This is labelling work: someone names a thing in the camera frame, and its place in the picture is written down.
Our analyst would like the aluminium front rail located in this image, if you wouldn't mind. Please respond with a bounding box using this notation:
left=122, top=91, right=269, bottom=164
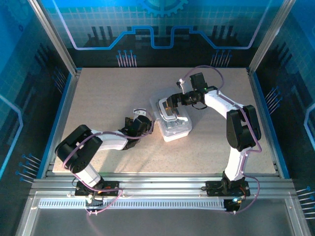
left=31, top=177, right=297, bottom=197

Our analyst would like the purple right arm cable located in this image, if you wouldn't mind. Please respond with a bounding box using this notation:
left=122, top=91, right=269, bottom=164
left=181, top=65, right=260, bottom=214

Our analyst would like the blue table edge trim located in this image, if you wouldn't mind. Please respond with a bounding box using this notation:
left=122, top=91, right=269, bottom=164
left=251, top=71, right=291, bottom=179
left=36, top=72, right=76, bottom=179

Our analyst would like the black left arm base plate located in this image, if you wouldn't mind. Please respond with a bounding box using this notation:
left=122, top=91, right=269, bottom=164
left=74, top=179, right=121, bottom=197

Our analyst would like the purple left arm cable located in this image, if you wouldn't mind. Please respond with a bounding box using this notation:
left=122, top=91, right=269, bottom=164
left=63, top=112, right=155, bottom=217

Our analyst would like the clear plastic tool box lid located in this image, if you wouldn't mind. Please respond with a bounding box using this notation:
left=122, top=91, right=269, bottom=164
left=149, top=88, right=193, bottom=137

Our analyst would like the grey front panel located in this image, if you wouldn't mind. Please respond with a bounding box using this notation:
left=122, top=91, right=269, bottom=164
left=23, top=208, right=305, bottom=236

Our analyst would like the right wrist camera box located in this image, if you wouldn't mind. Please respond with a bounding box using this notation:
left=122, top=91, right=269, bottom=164
left=176, top=77, right=189, bottom=93

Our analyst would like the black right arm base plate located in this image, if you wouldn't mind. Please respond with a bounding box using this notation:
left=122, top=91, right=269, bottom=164
left=205, top=180, right=251, bottom=197

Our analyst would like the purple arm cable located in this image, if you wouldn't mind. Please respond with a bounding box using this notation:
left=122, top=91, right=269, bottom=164
left=63, top=112, right=155, bottom=217
left=181, top=65, right=260, bottom=214

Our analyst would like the aluminium frame post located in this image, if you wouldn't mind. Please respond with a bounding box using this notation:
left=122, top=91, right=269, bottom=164
left=28, top=0, right=78, bottom=76
left=247, top=0, right=297, bottom=76

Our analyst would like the white slotted cable duct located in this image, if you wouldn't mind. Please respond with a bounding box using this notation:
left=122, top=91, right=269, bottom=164
left=38, top=198, right=228, bottom=210

